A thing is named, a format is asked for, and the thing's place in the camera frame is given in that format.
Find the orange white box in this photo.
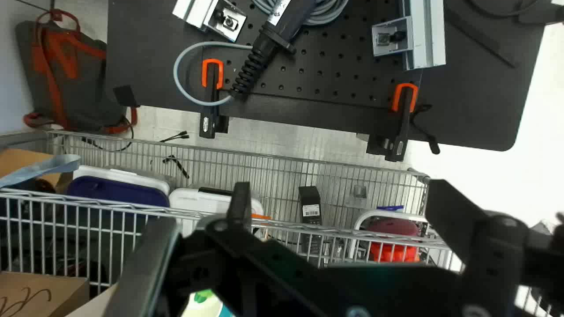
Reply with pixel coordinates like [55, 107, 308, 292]
[351, 209, 432, 265]

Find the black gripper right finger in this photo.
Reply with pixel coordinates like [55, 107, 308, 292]
[425, 177, 490, 272]

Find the brown cardboard box with scribble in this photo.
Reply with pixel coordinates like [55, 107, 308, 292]
[0, 269, 92, 317]

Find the blue white flat box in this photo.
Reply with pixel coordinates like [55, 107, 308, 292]
[63, 163, 173, 209]

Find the bowl with food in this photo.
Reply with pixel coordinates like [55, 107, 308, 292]
[180, 286, 238, 317]

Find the orange black clamp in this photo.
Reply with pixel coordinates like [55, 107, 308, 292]
[365, 80, 442, 163]
[197, 56, 231, 140]

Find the aluminium extrusion profile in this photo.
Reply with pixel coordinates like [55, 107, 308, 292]
[370, 0, 449, 72]
[171, 0, 249, 43]

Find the flat brown cardboard box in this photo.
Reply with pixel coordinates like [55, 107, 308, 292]
[0, 147, 67, 190]

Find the grey coiled cable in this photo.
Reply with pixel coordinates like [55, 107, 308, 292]
[252, 0, 351, 27]

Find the black ribbed cable connector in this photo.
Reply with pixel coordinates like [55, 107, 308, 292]
[227, 0, 319, 103]

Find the grey cable loop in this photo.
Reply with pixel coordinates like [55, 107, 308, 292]
[171, 38, 256, 108]

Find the black perforated mounting board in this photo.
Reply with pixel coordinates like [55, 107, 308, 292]
[106, 0, 550, 153]

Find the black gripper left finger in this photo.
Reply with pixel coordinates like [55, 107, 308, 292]
[226, 179, 256, 232]

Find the small black labelled box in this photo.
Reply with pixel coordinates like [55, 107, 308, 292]
[296, 184, 324, 226]

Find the metal wire shelf rack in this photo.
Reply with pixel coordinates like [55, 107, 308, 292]
[0, 130, 564, 317]

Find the small black cable tie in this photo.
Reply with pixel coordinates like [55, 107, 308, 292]
[159, 128, 192, 144]
[162, 153, 192, 179]

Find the pale blue plastic sheet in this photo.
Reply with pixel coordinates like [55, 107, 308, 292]
[0, 153, 83, 190]

